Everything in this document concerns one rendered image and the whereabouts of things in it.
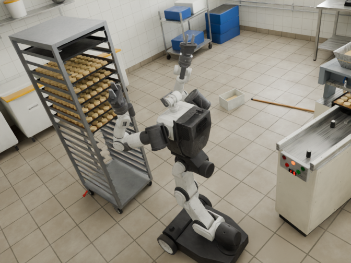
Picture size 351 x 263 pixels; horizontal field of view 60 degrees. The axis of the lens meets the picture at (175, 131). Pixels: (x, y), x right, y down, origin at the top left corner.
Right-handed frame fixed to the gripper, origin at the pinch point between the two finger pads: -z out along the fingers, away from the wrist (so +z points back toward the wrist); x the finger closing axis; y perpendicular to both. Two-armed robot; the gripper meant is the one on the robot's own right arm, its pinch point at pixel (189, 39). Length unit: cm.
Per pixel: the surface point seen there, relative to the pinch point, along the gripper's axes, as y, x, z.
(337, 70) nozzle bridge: -27, -122, 12
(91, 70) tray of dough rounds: 47, 53, 46
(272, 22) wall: 302, -356, 86
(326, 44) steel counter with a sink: 158, -347, 69
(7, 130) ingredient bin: 202, 130, 215
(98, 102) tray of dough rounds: 41, 48, 71
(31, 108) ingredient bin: 216, 98, 192
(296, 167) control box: -70, -68, 65
